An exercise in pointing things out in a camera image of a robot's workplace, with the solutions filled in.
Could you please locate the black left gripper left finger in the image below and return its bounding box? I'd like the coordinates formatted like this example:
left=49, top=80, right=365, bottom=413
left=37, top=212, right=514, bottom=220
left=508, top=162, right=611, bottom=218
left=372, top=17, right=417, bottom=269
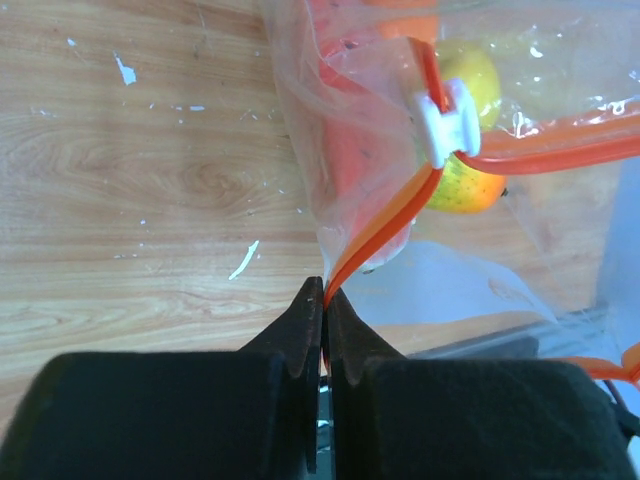
left=1, top=277, right=323, bottom=479

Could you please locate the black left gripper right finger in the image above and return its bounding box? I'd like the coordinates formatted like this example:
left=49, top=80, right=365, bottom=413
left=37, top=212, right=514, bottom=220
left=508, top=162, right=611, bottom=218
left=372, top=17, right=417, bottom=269
left=324, top=292, right=635, bottom=479

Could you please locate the orange fruit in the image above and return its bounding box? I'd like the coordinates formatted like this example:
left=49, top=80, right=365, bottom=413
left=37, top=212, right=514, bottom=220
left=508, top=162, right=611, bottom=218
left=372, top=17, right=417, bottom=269
left=368, top=0, right=439, bottom=44

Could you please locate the clear zip top bag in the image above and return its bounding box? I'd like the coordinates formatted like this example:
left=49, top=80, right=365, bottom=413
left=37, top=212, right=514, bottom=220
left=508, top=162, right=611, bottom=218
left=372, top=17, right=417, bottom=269
left=261, top=1, right=639, bottom=384

